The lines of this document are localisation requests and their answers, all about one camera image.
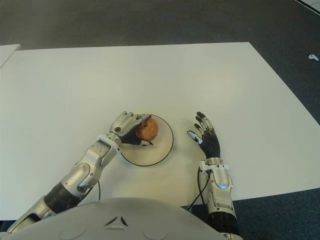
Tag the left robot hand black silver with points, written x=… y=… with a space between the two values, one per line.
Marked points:
x=123 y=123

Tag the right robot hand black silver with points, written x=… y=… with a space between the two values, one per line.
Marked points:
x=211 y=145

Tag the red yellow apple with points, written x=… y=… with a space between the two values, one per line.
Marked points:
x=150 y=130

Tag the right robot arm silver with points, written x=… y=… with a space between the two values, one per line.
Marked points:
x=221 y=195

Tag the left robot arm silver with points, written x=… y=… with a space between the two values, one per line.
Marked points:
x=82 y=170

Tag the white plate black rim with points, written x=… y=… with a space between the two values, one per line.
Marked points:
x=160 y=152

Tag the white robot torso shell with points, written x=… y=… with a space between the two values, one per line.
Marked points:
x=120 y=220

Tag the small white floor object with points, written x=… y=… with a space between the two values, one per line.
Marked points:
x=313 y=57

